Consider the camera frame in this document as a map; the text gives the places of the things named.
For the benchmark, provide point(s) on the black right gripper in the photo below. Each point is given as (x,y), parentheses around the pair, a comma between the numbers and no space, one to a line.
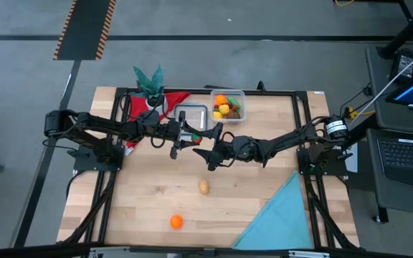
(240,148)

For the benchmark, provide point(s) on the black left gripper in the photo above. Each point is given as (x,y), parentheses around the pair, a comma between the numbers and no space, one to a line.
(172,132)

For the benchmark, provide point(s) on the yellow toy pepper green stem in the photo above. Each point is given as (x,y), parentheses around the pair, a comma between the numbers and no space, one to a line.
(224,109)

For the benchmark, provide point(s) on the orange toy fruit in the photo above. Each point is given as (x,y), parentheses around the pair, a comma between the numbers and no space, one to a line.
(176,221)
(221,99)

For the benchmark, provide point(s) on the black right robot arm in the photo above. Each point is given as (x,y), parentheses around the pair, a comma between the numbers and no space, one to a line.
(299,138)

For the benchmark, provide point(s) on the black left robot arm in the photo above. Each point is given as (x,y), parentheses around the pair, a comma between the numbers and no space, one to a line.
(95,127)

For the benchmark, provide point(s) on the clear plastic tupperware container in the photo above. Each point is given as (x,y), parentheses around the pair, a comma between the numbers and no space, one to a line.
(215,94)

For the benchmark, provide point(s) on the clear lid blue rim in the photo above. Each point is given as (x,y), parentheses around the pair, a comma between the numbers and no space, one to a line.
(192,116)

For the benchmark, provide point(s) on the tan toy potato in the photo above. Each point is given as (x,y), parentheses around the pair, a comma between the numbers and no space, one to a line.
(204,186)

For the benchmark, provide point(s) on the large red toy strawberry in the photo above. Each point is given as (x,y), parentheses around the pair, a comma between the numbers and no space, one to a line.
(233,103)

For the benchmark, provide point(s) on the red cloth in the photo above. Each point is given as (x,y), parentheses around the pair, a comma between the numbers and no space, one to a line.
(138,105)

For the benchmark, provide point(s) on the green plant white pot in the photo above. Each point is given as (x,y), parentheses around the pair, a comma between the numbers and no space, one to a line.
(151,84)

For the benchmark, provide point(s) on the teal cloth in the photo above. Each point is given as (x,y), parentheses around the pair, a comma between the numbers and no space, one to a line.
(282,218)

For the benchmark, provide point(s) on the black hazard striped floor mat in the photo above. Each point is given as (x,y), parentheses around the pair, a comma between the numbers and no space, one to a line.
(84,28)

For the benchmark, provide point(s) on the white rod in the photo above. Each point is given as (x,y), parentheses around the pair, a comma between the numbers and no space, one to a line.
(389,86)

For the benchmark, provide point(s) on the black laptop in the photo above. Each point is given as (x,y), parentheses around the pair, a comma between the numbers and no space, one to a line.
(407,157)

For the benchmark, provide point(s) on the laptop computer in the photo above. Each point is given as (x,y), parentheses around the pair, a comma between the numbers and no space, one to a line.
(400,200)

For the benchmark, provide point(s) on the black power adapter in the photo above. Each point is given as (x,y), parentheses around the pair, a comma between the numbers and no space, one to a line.
(403,64)

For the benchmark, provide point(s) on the black stand pole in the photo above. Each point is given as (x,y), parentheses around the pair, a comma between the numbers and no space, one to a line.
(407,32)

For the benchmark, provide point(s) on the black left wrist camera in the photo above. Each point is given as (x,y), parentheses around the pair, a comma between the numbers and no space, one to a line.
(174,152)

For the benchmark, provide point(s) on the black aluminium table frame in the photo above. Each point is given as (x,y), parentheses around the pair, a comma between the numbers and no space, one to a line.
(121,91)

